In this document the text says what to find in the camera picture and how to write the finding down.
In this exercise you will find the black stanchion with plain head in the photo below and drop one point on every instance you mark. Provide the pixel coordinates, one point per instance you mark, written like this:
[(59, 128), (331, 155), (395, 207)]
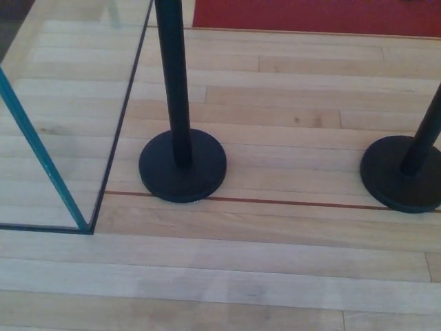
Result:
[(177, 103)]

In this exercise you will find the clear glass panel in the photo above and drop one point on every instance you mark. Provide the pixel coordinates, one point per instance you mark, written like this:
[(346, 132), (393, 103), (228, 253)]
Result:
[(69, 103)]

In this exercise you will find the red textured floor mat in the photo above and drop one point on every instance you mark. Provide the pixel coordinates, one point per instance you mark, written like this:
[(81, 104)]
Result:
[(310, 17)]

